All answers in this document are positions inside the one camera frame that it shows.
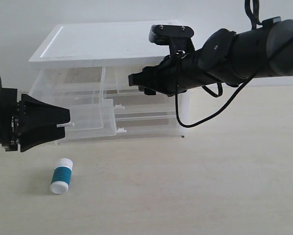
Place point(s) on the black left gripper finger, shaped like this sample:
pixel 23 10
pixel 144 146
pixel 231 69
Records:
pixel 39 136
pixel 34 114

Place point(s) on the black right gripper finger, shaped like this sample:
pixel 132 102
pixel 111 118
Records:
pixel 141 78
pixel 148 90

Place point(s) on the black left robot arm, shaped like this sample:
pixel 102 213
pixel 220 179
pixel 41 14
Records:
pixel 29 122

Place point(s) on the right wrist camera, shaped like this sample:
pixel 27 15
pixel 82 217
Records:
pixel 177 37

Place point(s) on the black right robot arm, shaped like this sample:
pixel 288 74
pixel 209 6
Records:
pixel 226 57

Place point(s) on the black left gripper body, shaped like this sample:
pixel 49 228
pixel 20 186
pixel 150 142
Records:
pixel 10 108

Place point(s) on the clear bottom wide drawer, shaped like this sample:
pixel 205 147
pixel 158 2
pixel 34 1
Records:
pixel 159 125

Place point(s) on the white plastic drawer cabinet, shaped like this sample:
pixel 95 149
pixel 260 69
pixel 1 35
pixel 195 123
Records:
pixel 85 67

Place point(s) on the clear wide drawer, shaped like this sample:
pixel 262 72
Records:
pixel 111 105
pixel 159 125

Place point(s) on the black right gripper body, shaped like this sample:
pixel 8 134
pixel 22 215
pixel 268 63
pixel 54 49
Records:
pixel 190 75

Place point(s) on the white bottle teal label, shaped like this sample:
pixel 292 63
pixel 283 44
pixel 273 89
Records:
pixel 61 176

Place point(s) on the clear middle wide drawer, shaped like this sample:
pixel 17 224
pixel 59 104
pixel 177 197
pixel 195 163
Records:
pixel 111 105

